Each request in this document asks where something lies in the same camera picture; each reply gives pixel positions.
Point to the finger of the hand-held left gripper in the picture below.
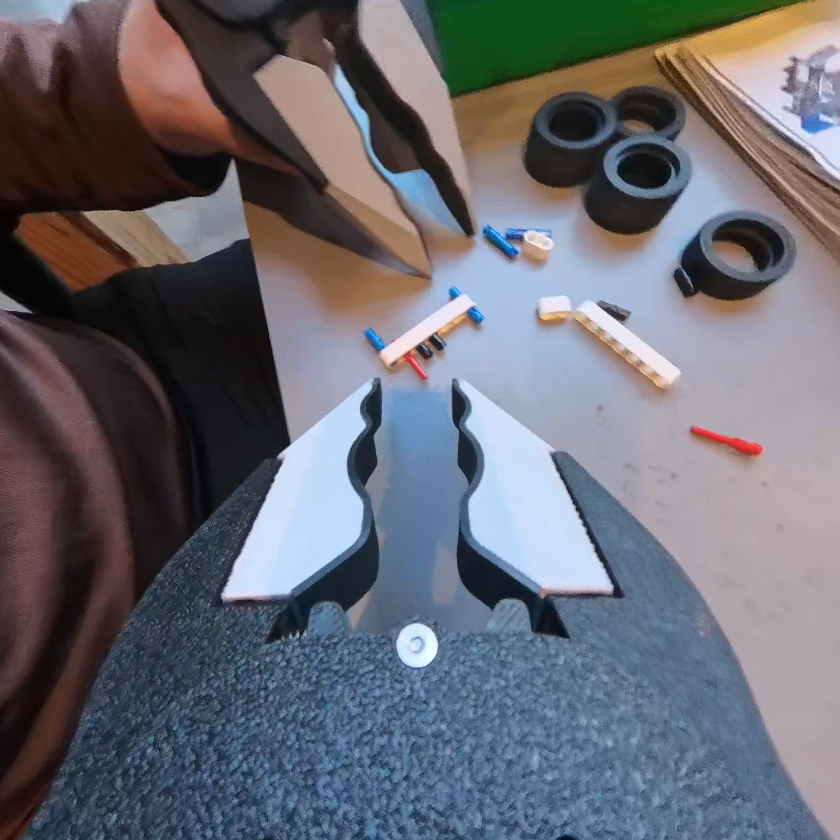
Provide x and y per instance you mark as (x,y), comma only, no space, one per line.
(420,72)
(315,118)

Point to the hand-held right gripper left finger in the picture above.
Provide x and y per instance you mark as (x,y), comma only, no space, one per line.
(302,518)

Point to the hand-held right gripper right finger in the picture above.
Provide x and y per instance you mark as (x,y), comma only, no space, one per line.
(525,518)

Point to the red toy axle pin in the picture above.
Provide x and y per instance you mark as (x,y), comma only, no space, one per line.
(725,441)
(417,366)

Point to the white toy axle connector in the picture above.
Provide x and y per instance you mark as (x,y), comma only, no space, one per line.
(538,244)

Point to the white toy beam with pins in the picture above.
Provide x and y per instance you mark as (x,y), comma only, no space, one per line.
(426,329)

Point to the person's left forearm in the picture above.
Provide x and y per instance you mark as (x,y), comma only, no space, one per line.
(59,111)

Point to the grey desk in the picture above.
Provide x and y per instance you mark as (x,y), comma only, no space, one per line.
(656,525)

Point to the person's left hand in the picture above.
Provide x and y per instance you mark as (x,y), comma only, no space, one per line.
(177,98)

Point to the black rubber toy tire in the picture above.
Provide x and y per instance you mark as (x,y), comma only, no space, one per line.
(604,210)
(702,275)
(544,164)
(673,111)

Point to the green plastic box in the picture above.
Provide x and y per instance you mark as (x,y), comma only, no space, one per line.
(590,39)

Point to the person's black trousers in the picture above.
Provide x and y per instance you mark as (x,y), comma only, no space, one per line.
(216,361)

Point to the long white toy beam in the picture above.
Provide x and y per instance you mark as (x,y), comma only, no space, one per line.
(627,344)

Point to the short white toy beam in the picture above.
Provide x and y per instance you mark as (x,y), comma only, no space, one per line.
(554,308)

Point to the person's brown shirt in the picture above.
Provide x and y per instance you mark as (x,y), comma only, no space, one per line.
(65,525)

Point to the open instruction booklet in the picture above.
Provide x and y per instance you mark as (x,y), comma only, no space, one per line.
(754,98)

